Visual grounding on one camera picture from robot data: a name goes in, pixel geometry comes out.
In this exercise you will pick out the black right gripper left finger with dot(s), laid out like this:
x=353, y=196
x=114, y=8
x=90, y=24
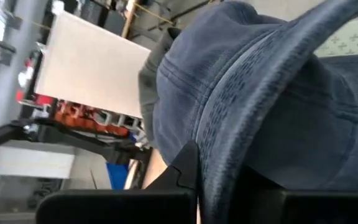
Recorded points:
x=120, y=208

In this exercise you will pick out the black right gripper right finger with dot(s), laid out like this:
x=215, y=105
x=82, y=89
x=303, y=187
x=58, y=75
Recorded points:
x=306, y=208

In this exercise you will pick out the blue denim cap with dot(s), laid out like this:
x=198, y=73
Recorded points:
x=322, y=124
x=222, y=93

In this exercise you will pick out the grey denim cap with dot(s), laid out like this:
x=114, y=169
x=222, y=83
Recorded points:
x=148, y=93

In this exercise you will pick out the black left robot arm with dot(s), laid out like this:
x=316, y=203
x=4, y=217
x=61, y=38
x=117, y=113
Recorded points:
x=73, y=137

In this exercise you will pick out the red storage rack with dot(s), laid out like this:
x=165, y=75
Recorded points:
x=82, y=119

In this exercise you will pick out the white cabinet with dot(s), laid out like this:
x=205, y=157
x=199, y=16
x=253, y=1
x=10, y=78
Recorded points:
x=26, y=161

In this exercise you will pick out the white cylindrical bin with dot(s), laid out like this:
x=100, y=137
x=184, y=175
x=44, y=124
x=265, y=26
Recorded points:
x=89, y=62

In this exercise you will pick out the green perforated metal shelf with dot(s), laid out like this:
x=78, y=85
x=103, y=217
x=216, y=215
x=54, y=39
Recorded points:
x=353, y=40

